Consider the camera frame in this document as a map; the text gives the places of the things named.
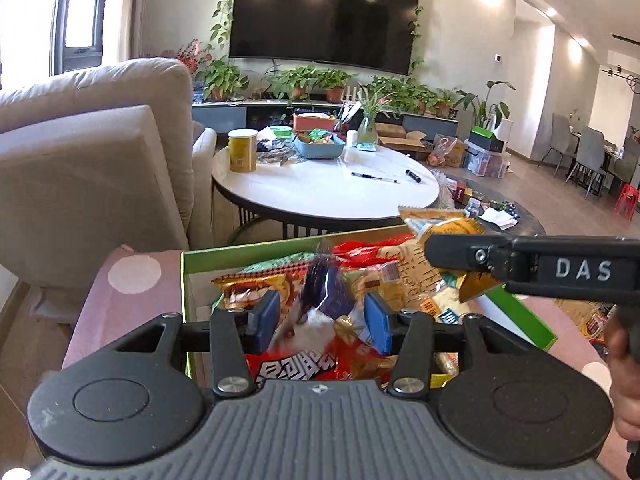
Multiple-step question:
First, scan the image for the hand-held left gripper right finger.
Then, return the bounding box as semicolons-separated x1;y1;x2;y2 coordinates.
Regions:
364;292;530;398

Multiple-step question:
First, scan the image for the golden snack packet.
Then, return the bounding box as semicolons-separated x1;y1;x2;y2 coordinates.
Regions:
398;204;506;303

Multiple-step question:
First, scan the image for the orange box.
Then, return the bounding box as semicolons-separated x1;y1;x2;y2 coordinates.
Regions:
292;112;337;133

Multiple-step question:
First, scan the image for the beige armchair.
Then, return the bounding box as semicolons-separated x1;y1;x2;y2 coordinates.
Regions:
0;57;218;306

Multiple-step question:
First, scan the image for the tall plant in white pot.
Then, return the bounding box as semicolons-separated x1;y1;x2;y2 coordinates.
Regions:
455;80;516;142

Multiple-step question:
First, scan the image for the beige curtain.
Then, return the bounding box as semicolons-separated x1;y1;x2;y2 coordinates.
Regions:
107;0;151;61

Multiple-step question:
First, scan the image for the pink dotted tablecloth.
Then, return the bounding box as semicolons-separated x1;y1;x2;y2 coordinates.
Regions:
62;245;640;480

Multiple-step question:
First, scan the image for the green ivy vine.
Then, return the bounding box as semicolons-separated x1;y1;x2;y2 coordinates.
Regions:
210;0;426;76

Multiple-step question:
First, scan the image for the red flowering plant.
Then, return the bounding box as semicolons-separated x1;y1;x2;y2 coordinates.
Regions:
177;40;213;73

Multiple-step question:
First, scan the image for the clear storage bin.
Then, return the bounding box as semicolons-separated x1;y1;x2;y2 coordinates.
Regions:
465;142;511;178

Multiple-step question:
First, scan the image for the row of potted plants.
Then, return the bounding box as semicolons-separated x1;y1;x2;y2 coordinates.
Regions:
192;57;458;118

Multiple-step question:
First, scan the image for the wall-mounted black television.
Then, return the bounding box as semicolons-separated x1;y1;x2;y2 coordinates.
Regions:
228;0;421;77

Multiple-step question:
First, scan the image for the orange glossy snack packet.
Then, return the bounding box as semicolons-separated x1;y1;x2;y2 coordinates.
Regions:
212;270;301;311

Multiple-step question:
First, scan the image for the dark round table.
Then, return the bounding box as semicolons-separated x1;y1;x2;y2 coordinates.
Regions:
440;175;546;236

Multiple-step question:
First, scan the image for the person's right hand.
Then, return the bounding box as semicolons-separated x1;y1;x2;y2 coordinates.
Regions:
604;307;640;443

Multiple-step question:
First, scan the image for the red plastic stool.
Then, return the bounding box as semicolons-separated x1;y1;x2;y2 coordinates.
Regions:
612;184;640;221

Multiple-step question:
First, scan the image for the green cardboard box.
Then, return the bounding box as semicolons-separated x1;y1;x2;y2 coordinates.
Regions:
181;225;558;391

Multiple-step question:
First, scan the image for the blue basket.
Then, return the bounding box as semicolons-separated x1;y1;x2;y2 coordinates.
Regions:
292;132;347;160

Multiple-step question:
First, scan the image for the open cardboard box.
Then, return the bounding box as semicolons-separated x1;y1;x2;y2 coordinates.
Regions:
375;122;433;153

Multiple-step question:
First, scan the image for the white round coffee table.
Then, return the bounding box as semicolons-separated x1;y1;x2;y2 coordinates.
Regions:
211;142;441;241

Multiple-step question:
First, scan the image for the purple and white snack packet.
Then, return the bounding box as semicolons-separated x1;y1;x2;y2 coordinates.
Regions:
277;247;373;361

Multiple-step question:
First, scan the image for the red packet with white lettering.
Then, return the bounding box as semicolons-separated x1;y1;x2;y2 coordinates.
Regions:
245;340;401;387

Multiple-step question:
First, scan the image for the white crumpled paper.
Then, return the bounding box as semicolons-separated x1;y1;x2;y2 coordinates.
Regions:
477;207;521;231

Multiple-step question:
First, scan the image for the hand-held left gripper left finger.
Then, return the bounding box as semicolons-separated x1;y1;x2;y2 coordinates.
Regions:
114;291;281;397

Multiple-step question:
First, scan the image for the green and black box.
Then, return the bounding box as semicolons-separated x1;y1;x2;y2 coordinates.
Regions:
469;127;501;153

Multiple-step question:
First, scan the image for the dark television cabinet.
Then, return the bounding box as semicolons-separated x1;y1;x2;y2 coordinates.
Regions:
192;100;461;133

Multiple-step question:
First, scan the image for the pile of wrappers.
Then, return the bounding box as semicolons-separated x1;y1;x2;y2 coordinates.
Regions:
257;137;306;166

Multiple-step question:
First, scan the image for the yellow can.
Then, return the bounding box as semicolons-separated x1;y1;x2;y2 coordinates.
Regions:
228;129;259;173

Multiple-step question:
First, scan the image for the pale yellow snack packet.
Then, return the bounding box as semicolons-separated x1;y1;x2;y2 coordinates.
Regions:
400;280;481;326

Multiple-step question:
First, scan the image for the plastic bag of fruit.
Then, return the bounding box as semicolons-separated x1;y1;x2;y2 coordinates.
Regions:
427;135;468;168

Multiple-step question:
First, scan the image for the dark framed window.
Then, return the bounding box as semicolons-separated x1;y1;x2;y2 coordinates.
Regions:
50;0;108;76

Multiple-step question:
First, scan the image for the glass vase with plant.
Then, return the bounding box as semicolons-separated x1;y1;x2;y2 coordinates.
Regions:
357;87;382;146

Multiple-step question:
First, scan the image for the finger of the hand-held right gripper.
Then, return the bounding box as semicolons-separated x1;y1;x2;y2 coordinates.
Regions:
424;232;541;283

